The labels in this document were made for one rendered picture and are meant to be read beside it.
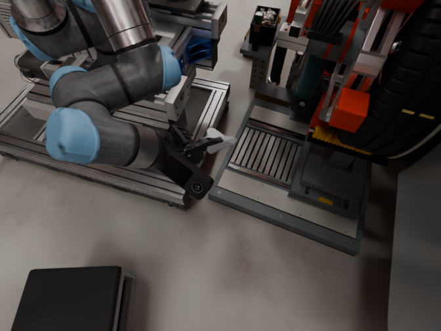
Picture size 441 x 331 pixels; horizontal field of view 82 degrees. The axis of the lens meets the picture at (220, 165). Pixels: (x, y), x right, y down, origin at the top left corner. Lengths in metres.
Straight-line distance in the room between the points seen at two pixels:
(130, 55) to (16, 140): 1.41
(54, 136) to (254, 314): 1.19
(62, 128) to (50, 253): 1.32
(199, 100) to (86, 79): 1.22
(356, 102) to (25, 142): 1.62
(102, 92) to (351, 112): 0.59
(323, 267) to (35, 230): 1.55
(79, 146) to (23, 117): 1.57
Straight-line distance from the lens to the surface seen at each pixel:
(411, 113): 0.80
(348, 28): 0.99
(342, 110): 0.75
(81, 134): 0.39
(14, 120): 1.97
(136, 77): 0.47
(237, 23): 2.73
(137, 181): 1.37
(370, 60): 0.77
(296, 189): 1.42
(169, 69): 0.48
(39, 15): 0.77
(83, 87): 0.47
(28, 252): 1.73
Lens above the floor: 1.38
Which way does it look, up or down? 60 degrees down
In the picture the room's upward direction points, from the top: straight up
